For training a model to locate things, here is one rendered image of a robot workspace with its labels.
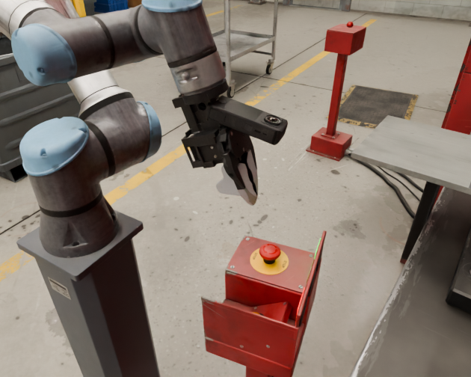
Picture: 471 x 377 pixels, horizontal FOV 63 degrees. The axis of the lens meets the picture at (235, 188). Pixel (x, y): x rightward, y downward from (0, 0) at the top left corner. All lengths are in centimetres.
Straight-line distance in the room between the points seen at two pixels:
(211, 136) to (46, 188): 31
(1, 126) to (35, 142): 183
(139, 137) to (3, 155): 188
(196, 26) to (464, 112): 119
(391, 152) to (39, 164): 57
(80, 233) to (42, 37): 37
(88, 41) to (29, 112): 206
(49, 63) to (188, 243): 148
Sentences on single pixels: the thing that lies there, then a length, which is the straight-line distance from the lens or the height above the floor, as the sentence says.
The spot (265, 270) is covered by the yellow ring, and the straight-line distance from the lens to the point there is 72.
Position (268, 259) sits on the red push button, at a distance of 71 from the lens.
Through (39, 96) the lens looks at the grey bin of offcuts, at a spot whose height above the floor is 44.
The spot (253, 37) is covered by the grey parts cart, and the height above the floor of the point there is 33.
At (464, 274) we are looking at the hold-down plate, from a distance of 63.
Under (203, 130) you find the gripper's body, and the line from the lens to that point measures 61.
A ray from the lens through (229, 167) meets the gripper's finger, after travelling 59.
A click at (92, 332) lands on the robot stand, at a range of 94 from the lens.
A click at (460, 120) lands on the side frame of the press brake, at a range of 160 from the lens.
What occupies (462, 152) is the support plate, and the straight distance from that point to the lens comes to 72.
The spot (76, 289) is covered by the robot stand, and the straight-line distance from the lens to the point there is 84.
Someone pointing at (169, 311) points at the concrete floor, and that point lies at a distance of 167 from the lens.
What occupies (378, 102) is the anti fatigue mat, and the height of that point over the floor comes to 1.
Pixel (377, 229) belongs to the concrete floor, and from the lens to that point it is 213.
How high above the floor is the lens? 130
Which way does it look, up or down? 35 degrees down
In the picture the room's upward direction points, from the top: straight up
